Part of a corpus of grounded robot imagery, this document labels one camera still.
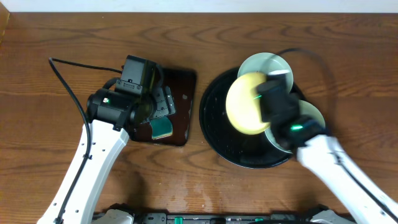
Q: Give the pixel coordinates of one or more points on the round black tray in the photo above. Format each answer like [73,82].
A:
[250,151]

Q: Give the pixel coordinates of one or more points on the small green plate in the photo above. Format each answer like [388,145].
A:
[266,62]

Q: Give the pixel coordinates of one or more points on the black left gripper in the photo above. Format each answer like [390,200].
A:
[162,104]

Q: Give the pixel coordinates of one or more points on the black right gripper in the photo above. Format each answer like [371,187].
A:
[294,101]

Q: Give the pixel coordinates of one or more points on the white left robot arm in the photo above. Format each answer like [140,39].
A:
[82,185]

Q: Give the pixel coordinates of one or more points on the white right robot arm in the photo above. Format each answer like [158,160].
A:
[320,152]

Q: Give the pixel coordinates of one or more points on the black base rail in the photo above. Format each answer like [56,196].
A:
[121,213]

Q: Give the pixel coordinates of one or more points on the yellow plate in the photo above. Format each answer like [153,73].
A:
[243,104]

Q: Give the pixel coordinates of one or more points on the green yellow sponge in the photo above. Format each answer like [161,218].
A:
[161,128]

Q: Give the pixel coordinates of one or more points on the large green plate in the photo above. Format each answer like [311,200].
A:
[306,108]

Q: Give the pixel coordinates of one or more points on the rectangular black water tray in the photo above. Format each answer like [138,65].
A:
[182,84]

